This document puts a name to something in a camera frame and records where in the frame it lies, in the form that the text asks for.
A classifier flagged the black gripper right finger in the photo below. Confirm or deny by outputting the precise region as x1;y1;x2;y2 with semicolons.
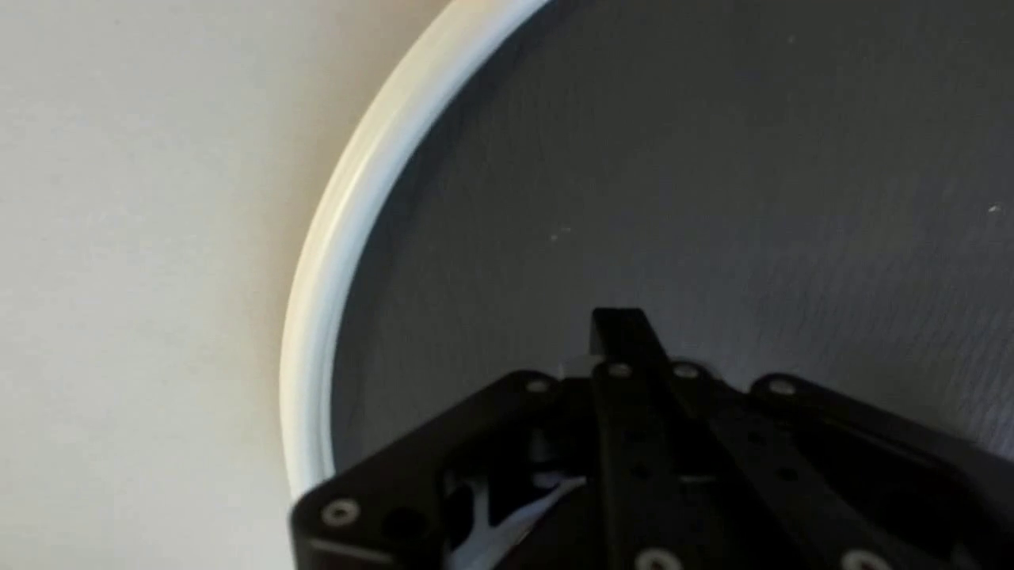
667;361;932;570

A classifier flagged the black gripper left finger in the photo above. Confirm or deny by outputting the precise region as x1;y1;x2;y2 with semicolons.
593;306;690;570

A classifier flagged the round white rotating tray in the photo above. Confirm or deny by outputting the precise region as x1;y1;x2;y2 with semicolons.
280;0;1014;490

